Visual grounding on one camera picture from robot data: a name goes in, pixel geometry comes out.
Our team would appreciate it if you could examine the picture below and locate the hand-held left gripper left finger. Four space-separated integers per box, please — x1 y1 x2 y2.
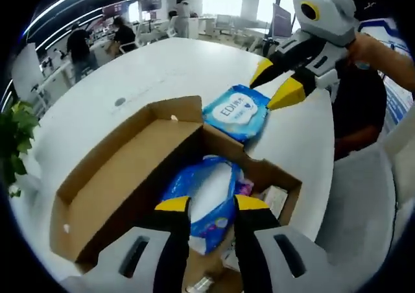
93 195 193 293

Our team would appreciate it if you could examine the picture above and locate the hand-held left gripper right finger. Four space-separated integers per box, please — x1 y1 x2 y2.
233 194 338 293

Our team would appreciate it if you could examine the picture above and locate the small white carton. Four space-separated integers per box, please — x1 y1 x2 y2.
259 185 289 219

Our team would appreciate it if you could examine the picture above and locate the blue plastic bag pack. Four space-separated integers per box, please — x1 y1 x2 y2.
161 155 246 255

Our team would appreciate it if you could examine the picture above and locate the light blue wet wipes pack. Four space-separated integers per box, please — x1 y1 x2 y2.
202 84 272 143

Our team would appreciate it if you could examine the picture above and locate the brown cardboard shoe box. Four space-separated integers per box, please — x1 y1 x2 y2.
50 95 304 293

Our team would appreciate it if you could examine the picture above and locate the purple computer monitor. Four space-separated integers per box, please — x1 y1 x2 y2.
272 3 292 38

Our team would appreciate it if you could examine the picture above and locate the grey mesh office chair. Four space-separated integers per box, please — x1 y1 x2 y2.
316 150 398 261

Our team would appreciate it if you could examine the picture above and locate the green potted plant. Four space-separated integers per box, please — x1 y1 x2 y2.
0 100 42 198

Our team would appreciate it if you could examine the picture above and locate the blue wall poster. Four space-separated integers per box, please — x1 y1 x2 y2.
358 17 415 127

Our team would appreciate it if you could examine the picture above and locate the wall display screen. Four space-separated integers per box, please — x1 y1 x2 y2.
139 0 163 12

